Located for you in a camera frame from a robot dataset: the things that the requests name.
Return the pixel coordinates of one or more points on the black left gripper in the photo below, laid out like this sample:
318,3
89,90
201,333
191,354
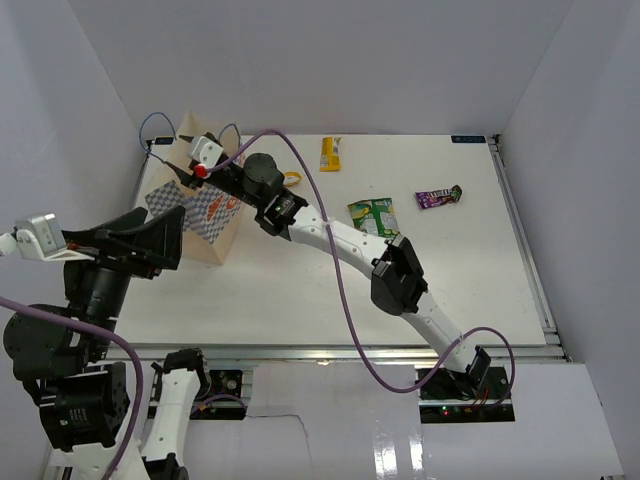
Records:
159,244

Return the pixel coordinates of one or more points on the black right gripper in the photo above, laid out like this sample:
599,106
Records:
193,181

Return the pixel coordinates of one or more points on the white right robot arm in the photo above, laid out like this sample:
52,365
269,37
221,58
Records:
397,284

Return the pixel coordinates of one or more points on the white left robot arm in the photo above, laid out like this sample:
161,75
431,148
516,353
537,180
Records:
86,381

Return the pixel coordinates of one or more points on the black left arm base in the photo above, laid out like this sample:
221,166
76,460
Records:
213,406

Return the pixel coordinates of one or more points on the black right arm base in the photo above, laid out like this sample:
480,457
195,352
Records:
441,401

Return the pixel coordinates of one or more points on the green Fox's candy bag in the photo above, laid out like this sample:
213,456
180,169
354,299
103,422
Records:
375,217

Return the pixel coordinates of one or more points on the yellow snack pack curled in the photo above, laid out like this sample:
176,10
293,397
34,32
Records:
292,178

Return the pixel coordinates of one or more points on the yellow snack bar far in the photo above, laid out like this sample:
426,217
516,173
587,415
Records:
330,160

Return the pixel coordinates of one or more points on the purple M&M's packet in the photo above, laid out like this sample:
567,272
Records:
437,198

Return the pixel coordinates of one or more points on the blue table corner label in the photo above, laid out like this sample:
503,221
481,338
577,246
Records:
468,139

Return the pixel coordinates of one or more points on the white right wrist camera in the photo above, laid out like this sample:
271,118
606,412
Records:
205,153

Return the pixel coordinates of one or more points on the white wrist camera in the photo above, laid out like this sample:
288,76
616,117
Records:
38,237
205,153

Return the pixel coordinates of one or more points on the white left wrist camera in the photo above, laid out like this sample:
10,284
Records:
38,237

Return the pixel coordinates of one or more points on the aluminium table edge rail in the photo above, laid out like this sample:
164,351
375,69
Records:
548,352

